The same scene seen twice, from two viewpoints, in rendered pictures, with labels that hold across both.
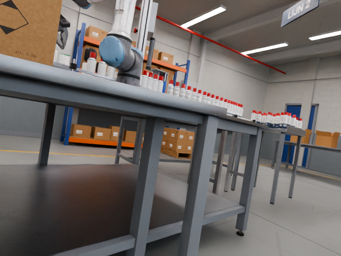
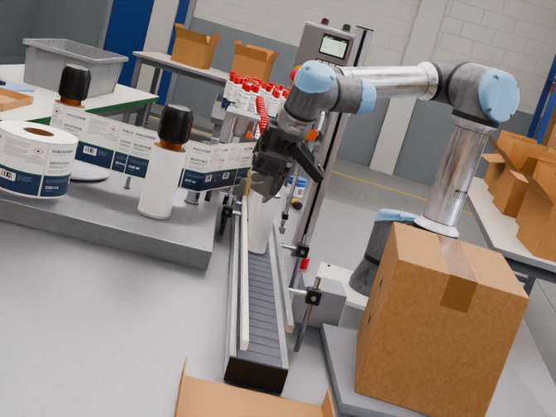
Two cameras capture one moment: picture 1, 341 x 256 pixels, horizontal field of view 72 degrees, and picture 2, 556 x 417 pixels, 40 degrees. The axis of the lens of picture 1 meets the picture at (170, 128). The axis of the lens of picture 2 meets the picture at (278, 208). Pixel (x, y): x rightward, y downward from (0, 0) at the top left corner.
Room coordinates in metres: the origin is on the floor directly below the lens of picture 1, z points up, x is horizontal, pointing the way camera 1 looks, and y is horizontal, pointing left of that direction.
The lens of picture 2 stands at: (0.22, 1.99, 1.46)
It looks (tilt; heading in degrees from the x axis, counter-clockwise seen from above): 13 degrees down; 308
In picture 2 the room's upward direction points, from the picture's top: 16 degrees clockwise
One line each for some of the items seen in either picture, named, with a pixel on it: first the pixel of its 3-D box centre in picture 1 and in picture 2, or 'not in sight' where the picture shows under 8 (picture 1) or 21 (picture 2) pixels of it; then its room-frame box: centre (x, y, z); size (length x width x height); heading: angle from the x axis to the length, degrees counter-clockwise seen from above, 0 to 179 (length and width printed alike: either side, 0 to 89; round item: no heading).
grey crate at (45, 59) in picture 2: not in sight; (74, 68); (3.79, -0.46, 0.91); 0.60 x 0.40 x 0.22; 127
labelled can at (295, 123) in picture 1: (277, 122); (270, 103); (3.22, -1.44, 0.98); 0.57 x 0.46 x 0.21; 45
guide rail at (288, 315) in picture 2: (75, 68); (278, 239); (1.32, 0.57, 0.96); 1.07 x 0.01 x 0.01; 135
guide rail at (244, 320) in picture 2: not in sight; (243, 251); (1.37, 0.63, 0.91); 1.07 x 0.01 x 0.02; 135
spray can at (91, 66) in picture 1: (90, 69); (265, 214); (1.42, 0.53, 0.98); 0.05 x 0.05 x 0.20
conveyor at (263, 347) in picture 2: not in sight; (251, 237); (1.55, 0.40, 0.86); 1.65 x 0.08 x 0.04; 135
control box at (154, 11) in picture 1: (147, 21); (328, 63); (1.57, 0.26, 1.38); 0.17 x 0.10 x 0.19; 10
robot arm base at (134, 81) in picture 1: (127, 85); (381, 274); (1.20, 0.25, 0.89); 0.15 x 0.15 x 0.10
